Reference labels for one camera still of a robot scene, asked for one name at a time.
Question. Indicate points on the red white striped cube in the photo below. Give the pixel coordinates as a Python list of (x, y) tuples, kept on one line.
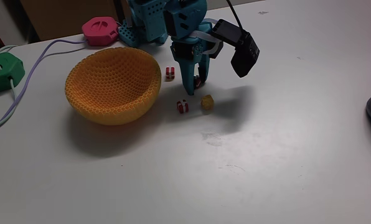
[(182, 106), (197, 82), (170, 73)]

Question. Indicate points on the brown wooden panel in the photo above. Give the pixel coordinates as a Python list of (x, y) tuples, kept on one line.
[(67, 18)]

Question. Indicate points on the green hexagonal box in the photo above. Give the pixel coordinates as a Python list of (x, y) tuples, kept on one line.
[(3, 74)]

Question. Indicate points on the pink hexagonal box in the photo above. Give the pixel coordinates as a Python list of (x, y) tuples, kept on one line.
[(100, 31)]

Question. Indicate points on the yellow studded brick cube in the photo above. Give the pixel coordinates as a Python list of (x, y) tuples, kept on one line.
[(207, 102)]

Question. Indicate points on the yellow honeycomb basket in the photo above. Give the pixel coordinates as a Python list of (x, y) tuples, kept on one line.
[(110, 90)]

